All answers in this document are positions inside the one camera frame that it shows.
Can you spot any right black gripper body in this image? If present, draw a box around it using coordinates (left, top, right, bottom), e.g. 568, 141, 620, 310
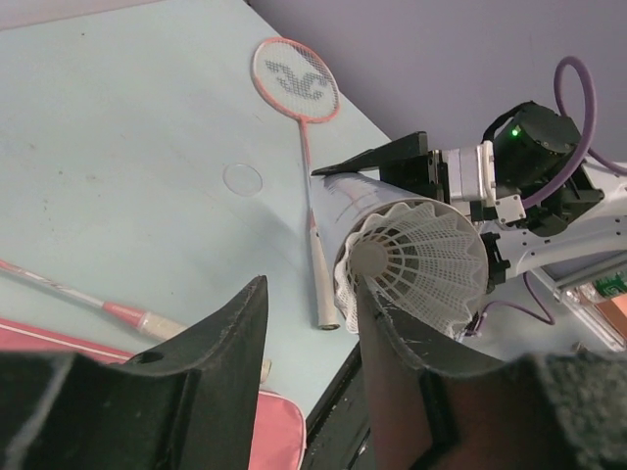
379, 146, 495, 204

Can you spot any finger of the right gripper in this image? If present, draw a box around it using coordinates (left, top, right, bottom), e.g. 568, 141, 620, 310
311, 131, 428, 176
481, 232, 509, 294

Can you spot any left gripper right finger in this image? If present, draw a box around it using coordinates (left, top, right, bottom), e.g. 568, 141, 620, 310
358, 283, 626, 469

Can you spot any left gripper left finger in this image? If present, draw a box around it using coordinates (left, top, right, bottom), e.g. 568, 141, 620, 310
1, 276, 268, 469

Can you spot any white shuttlecock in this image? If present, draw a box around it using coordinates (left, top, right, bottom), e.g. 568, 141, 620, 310
333, 200, 489, 339

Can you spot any pink badminton racket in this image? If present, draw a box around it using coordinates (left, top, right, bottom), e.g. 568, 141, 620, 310
0, 258, 273, 386
251, 37, 340, 331

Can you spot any translucent shuttlecock tube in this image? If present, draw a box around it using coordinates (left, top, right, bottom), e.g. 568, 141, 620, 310
315, 173, 491, 339

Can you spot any clear tube lid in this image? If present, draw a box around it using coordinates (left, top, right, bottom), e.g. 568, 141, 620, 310
222, 164, 264, 197

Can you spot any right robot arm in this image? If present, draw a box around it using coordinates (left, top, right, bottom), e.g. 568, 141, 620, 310
311, 101, 626, 288

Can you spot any pink racket cover bag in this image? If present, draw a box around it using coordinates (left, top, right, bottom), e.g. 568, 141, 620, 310
1, 320, 305, 469

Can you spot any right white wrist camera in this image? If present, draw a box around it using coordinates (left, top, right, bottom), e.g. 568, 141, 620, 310
469, 194, 526, 225

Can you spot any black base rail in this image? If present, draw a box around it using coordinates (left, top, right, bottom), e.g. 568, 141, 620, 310
302, 346, 375, 470

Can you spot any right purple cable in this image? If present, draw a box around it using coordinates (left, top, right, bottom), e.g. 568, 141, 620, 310
459, 56, 627, 339

